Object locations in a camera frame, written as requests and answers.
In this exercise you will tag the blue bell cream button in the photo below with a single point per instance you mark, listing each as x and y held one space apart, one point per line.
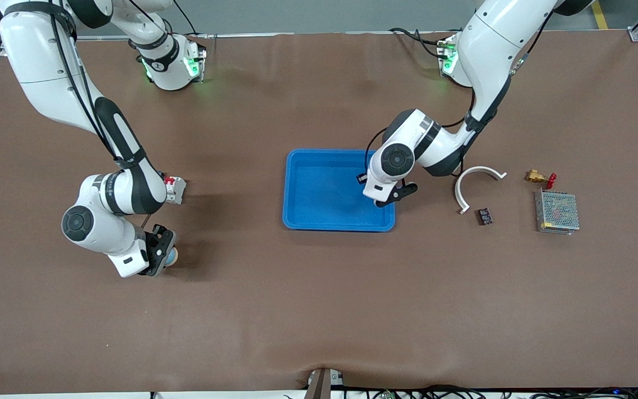
172 257

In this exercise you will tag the small dark electrolytic capacitor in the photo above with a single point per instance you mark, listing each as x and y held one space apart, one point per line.
484 216

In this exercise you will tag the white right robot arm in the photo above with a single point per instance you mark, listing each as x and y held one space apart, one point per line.
130 188

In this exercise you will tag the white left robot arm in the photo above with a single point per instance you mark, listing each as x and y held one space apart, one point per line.
490 44

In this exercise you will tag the blue plastic tray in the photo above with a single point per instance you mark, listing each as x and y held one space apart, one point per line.
324 191

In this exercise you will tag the white red circuit breaker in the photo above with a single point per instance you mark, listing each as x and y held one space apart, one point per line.
176 189

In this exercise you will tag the metal mesh power supply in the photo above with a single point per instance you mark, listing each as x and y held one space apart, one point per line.
558 211

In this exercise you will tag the metal table edge bracket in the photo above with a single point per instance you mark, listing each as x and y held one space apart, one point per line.
322 385

